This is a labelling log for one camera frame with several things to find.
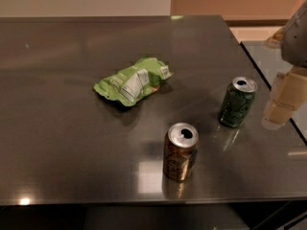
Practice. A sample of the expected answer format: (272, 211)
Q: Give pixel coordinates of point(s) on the brown soda can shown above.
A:
(181, 146)

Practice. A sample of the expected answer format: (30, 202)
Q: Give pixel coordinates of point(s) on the green rice chip bag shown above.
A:
(134, 83)

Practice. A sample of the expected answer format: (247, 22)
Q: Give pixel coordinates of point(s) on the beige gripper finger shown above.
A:
(275, 117)

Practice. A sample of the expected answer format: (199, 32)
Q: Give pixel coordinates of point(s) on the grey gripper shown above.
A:
(296, 41)

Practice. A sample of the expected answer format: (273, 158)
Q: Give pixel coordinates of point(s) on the green soda can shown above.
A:
(238, 99)

